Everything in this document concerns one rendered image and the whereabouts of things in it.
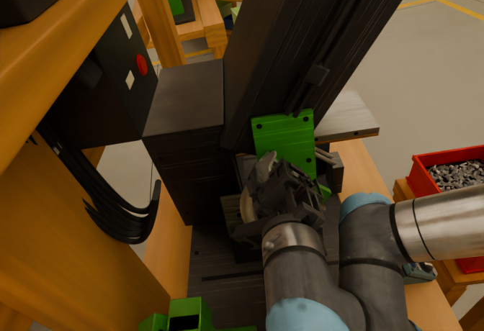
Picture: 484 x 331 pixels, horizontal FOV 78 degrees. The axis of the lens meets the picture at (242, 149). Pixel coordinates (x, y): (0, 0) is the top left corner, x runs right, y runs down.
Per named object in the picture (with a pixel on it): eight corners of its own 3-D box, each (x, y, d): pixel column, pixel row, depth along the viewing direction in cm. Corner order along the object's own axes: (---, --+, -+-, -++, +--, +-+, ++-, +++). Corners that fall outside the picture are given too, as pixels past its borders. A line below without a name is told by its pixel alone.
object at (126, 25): (161, 80, 55) (127, -7, 45) (144, 140, 43) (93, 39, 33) (97, 91, 56) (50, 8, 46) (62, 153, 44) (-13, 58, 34)
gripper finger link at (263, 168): (278, 142, 56) (290, 171, 49) (258, 164, 59) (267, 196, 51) (265, 134, 55) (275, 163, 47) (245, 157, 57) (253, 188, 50)
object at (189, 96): (243, 146, 106) (224, 57, 83) (248, 219, 84) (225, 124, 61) (191, 154, 107) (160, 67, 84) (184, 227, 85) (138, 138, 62)
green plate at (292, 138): (309, 179, 72) (303, 96, 62) (318, 201, 64) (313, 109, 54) (262, 186, 72) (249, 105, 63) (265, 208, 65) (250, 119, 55)
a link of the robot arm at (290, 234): (298, 297, 38) (245, 271, 36) (293, 267, 42) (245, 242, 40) (341, 263, 35) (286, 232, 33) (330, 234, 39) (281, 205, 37)
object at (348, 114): (355, 99, 83) (356, 90, 81) (378, 137, 71) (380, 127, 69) (217, 121, 86) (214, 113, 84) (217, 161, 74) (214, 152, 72)
